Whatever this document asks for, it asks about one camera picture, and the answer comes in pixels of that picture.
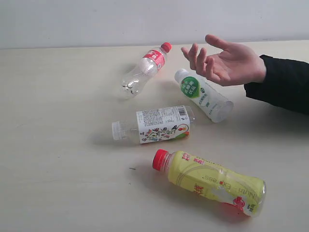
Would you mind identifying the black-sleeved forearm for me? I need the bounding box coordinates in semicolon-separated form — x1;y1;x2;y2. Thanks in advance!
244;55;309;115

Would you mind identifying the clear red-label cola bottle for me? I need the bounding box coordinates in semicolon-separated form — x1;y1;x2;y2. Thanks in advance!
121;42;172;98

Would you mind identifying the yellow-label red-cap bottle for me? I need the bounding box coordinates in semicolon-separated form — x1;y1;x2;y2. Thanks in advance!
153;149;266;217

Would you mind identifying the white green-label drink bottle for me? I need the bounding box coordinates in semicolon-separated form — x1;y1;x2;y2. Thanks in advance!
174;69;234;123

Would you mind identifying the person's open hand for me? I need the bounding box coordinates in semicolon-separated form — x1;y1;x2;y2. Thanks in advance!
181;34;266;87

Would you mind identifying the clear floral-label bottle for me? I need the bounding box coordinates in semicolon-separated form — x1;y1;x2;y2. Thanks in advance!
112;105;196;144

